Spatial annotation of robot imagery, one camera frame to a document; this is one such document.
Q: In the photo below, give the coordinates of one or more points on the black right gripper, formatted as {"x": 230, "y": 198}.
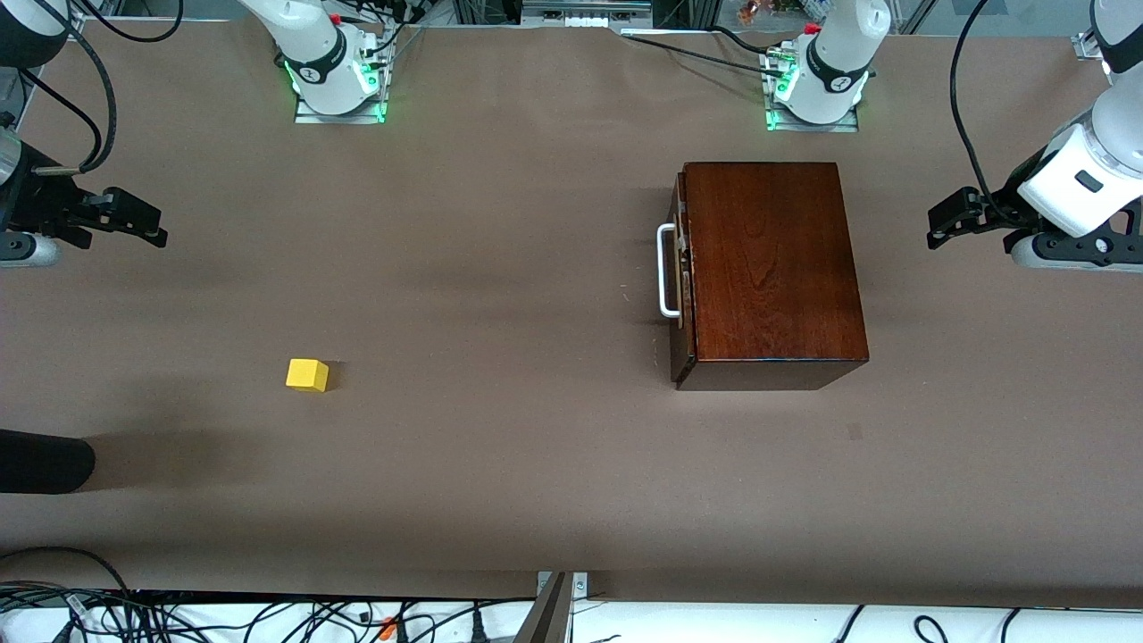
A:
{"x": 37, "y": 204}

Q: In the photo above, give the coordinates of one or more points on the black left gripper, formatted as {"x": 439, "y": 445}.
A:
{"x": 1010, "y": 198}

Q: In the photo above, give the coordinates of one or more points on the yellow wooden block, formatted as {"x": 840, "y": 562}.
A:
{"x": 306, "y": 375}

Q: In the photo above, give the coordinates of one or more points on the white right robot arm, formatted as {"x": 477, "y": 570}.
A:
{"x": 312, "y": 54}

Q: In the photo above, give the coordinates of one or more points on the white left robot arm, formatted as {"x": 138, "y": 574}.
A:
{"x": 839, "y": 62}

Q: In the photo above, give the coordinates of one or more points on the dark brown wooden cabinet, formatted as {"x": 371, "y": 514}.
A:
{"x": 772, "y": 268}

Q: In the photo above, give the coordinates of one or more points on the aluminium corner profile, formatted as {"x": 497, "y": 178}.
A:
{"x": 1088, "y": 46}

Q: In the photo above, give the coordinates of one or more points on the black cylinder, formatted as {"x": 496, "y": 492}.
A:
{"x": 45, "y": 461}

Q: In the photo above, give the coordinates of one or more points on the grey diagonal strut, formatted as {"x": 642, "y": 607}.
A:
{"x": 546, "y": 616}

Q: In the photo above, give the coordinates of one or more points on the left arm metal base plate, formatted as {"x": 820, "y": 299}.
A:
{"x": 804, "y": 127}

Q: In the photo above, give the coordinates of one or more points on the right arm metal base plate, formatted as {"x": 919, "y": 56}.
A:
{"x": 348, "y": 118}

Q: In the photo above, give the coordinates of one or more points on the silver table bracket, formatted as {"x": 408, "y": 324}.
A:
{"x": 580, "y": 585}

